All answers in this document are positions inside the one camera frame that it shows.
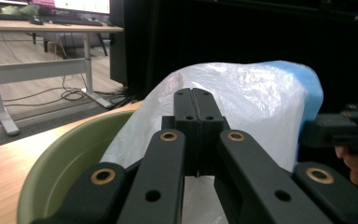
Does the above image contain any green crumpled bag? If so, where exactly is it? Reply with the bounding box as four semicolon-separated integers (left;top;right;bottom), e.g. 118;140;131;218
0;4;41;18

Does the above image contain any white metal desk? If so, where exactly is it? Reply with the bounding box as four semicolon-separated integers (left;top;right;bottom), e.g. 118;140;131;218
0;19;125;137

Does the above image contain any white blue-edged plastic bag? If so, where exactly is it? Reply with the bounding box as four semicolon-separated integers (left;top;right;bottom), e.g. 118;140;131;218
100;60;324;224

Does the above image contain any black curtain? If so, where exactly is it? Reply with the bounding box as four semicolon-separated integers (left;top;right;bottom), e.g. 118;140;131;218
109;0;358;115

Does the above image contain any black keyboard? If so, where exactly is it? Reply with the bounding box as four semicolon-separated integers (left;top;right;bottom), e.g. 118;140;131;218
47;15;104;27

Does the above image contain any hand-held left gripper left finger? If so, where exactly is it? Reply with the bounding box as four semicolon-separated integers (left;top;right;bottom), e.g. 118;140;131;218
161;88;200;177

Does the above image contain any computer monitor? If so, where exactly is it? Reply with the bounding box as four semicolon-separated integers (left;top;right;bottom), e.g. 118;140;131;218
53;0;112;15

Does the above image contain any pink item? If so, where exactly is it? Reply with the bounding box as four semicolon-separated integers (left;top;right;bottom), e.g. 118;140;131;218
30;0;57;9

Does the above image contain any green plastic trash bin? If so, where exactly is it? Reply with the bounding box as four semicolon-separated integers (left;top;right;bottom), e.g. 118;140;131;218
16;109;136;224

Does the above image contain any tangle of black floor cables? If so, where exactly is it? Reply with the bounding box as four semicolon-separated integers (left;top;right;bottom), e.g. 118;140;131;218
0;66;138;108

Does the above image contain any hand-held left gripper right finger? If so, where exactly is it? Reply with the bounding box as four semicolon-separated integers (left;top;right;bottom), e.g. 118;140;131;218
191;88;231;177

